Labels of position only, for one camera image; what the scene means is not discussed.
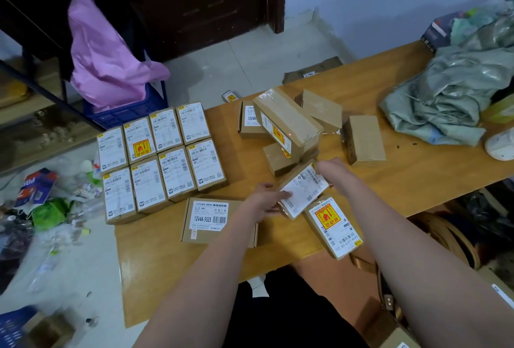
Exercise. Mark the person's left hand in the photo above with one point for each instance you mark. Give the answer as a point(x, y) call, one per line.
point(261, 201)

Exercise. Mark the person's right hand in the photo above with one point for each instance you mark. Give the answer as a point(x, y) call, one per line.
point(339, 175)

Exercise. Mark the person's left fingers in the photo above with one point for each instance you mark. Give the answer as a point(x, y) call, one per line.
point(277, 196)

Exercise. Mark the person's right fingers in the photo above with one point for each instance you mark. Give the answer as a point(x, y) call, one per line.
point(324, 169)

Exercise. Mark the white-labelled small cardboard box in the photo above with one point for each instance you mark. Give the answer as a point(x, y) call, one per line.
point(299, 191)

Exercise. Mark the person's right forearm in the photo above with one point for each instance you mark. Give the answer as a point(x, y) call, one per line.
point(417, 271)

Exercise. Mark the person's left forearm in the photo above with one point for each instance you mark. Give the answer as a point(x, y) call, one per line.
point(200, 279)

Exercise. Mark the small cardboard box yellow sticker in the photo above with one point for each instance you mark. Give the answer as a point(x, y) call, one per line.
point(279, 161)

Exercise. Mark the plain brown cardboard box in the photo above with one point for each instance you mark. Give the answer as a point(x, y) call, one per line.
point(323, 108)
point(365, 140)

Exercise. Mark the cardboard box with yellow-red sticker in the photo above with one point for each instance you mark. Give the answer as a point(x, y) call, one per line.
point(333, 227)

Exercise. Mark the large taped cardboard box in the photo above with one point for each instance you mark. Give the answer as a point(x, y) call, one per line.
point(287, 118)

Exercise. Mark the flat cardboard box barcode label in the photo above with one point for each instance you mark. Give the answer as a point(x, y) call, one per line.
point(213, 221)

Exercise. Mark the small cardboard box white label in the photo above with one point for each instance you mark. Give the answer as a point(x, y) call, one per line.
point(251, 118)

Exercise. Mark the brown flat parcel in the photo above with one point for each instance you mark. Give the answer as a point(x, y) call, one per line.
point(313, 70)

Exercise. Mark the small labelled packet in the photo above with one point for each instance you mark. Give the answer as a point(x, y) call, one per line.
point(230, 97)

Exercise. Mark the person's black trousers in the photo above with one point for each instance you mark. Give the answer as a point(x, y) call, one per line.
point(289, 311)

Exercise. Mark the grid of labelled cardboard boxes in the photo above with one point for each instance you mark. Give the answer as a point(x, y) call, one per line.
point(160, 159)

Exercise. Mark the grey-green plastic sack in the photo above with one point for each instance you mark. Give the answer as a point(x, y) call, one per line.
point(449, 90)

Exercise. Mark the blue plastic crate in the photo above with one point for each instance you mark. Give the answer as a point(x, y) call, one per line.
point(128, 112)

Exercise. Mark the dark printed carton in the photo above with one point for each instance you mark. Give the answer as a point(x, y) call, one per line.
point(437, 30)

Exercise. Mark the white tape dispenser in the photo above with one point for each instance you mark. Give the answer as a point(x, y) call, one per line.
point(502, 145)

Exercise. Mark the yellow tape roll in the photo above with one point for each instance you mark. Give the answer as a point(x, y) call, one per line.
point(500, 110)

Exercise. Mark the dark wooden door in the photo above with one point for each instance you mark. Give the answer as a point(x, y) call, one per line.
point(200, 2)

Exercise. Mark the pink plastic bag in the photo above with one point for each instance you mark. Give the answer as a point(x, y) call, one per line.
point(104, 58)

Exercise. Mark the green plastic bag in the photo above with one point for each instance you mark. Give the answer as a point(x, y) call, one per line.
point(50, 213)

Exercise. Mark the pile of plastic litter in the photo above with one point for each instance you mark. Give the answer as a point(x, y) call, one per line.
point(52, 231)

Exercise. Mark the red and blue packet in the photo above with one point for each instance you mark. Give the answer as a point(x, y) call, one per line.
point(36, 187)

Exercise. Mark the small brown carton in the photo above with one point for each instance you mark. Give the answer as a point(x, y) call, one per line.
point(50, 329)

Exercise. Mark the metal shelf rack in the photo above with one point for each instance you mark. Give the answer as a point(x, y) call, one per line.
point(36, 58)

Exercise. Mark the blue plastic basket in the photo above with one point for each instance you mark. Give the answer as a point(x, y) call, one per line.
point(16, 327)

